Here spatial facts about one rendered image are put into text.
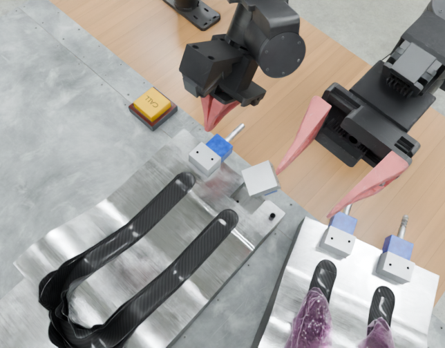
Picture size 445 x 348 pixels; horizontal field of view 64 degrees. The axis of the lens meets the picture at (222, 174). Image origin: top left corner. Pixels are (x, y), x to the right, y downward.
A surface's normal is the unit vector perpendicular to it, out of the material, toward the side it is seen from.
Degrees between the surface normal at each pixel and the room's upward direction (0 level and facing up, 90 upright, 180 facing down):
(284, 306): 26
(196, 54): 58
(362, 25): 0
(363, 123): 2
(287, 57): 70
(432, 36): 2
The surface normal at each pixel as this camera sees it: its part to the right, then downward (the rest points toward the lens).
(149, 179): 0.00, -0.37
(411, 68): -0.40, 0.07
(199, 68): -0.54, 0.36
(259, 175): -0.33, -0.16
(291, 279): 0.18, -0.66
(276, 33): 0.27, 0.69
